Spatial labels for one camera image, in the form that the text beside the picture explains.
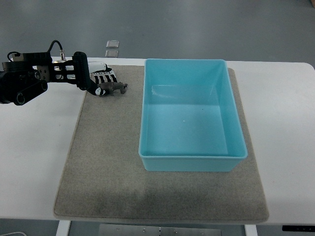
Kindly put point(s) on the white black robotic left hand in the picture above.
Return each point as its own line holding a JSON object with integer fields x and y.
{"x": 100, "y": 73}

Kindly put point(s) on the brown toy hippo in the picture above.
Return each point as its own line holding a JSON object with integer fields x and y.
{"x": 115, "y": 86}

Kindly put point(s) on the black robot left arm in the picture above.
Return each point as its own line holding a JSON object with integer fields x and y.
{"x": 25, "y": 76}

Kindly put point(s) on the blue plastic box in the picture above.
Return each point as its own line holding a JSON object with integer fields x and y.
{"x": 190, "y": 121}

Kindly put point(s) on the lower clear floor plate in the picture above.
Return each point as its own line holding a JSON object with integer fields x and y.
{"x": 111, "y": 53}

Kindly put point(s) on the clear floor plate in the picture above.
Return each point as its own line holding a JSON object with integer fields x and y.
{"x": 112, "y": 44}
{"x": 111, "y": 53}

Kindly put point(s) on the upper clear floor plate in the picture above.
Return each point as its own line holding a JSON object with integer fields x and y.
{"x": 112, "y": 44}

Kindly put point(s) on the grey felt mat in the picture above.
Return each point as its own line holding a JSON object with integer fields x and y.
{"x": 104, "y": 179}

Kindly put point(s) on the grey metal table crossbar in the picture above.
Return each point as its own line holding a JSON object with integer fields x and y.
{"x": 133, "y": 230}

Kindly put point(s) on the white table leg left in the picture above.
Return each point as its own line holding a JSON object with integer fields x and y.
{"x": 63, "y": 228}

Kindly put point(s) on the white table leg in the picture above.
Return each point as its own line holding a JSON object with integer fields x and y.
{"x": 63, "y": 228}
{"x": 250, "y": 230}

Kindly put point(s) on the white table leg right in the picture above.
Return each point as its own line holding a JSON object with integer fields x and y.
{"x": 250, "y": 230}

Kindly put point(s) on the black table control panel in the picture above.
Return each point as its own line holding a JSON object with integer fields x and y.
{"x": 298, "y": 228}

